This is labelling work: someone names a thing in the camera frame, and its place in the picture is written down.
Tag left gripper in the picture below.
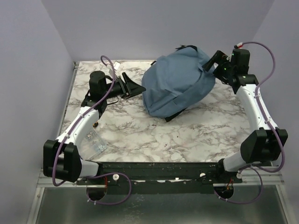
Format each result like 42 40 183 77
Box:
102 72 146 99

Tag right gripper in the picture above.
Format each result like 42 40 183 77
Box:
201 50 234 84

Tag blue backpack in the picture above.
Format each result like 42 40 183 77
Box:
142 45 215 120

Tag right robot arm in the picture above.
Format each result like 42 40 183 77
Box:
203 49 288 183

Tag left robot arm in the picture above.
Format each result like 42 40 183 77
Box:
43 71 146 184

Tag clear plastic box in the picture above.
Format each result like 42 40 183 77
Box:
79 128 107 161

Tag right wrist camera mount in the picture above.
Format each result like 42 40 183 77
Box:
234 42 243 49

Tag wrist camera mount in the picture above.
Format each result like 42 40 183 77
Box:
234 42 243 49
106 61 121 76

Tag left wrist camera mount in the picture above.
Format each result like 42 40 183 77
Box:
106 61 121 76

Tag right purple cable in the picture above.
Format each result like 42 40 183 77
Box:
217 41 286 204

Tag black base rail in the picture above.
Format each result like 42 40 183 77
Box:
77 161 243 196

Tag aluminium frame rail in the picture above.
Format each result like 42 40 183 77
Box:
27 61 285 224

